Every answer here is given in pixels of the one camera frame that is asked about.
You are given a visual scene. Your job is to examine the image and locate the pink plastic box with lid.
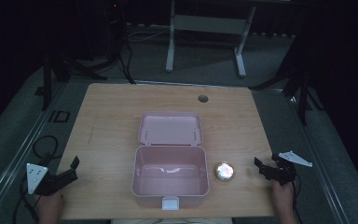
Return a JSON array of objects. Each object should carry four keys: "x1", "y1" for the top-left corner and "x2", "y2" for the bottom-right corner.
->
[{"x1": 131, "y1": 110, "x2": 211, "y2": 212}]

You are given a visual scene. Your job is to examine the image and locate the person's right hand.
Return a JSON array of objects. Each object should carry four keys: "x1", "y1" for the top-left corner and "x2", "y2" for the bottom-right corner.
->
[{"x1": 271, "y1": 181, "x2": 296, "y2": 220}]

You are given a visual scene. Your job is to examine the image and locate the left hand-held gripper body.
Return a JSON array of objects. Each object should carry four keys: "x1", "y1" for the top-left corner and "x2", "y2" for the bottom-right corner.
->
[{"x1": 26, "y1": 162, "x2": 64, "y2": 197}]

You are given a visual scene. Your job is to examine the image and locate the black cable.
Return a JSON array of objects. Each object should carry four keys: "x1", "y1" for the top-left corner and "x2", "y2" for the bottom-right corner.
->
[
  {"x1": 291, "y1": 181, "x2": 304, "y2": 224},
  {"x1": 11, "y1": 134, "x2": 60, "y2": 224}
]

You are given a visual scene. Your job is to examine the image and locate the black floor tape marking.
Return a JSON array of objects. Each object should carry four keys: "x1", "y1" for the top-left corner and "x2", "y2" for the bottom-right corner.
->
[{"x1": 47, "y1": 109, "x2": 72, "y2": 123}]

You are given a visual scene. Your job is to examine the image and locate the white metal desk frame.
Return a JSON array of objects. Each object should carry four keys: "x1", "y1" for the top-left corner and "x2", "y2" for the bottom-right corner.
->
[{"x1": 165, "y1": 0, "x2": 257, "y2": 78}]

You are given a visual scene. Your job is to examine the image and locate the black floor cables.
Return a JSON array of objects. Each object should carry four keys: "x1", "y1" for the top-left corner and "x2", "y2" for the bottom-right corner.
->
[{"x1": 105, "y1": 27, "x2": 171, "y2": 86}]

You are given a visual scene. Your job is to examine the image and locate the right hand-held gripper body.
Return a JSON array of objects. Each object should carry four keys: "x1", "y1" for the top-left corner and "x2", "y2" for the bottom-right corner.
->
[{"x1": 270, "y1": 150, "x2": 313, "y2": 187}]

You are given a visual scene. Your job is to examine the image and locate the black metal stand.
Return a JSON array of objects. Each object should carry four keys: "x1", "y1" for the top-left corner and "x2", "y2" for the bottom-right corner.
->
[
  {"x1": 40, "y1": 52, "x2": 108, "y2": 112},
  {"x1": 247, "y1": 55, "x2": 325, "y2": 126}
]

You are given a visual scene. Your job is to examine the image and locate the person's left hand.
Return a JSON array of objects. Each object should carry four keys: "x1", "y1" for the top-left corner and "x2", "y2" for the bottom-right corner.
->
[{"x1": 33, "y1": 189, "x2": 64, "y2": 224}]

